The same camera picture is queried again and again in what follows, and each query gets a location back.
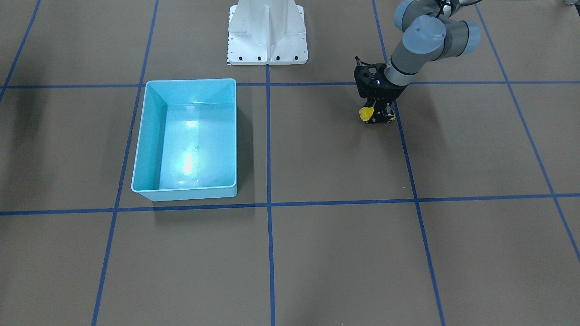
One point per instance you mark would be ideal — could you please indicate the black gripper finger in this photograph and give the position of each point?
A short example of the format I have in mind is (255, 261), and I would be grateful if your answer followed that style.
(377, 115)
(389, 112)

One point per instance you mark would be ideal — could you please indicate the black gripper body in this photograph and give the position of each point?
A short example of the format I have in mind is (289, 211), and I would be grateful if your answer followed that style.
(390, 92)

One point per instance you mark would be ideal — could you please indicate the yellow beetle toy car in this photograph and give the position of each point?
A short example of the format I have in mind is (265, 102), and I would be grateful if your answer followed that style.
(365, 114)

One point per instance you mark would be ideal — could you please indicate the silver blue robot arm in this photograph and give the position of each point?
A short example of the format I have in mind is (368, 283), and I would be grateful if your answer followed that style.
(428, 34)

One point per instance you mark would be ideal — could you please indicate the turquoise plastic bin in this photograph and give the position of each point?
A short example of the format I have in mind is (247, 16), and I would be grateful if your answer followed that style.
(187, 141)

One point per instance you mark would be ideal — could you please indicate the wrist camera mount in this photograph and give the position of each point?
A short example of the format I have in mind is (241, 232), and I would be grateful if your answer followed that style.
(370, 79)

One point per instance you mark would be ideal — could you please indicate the white pedestal column base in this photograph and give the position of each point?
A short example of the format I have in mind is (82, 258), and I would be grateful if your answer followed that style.
(267, 32)

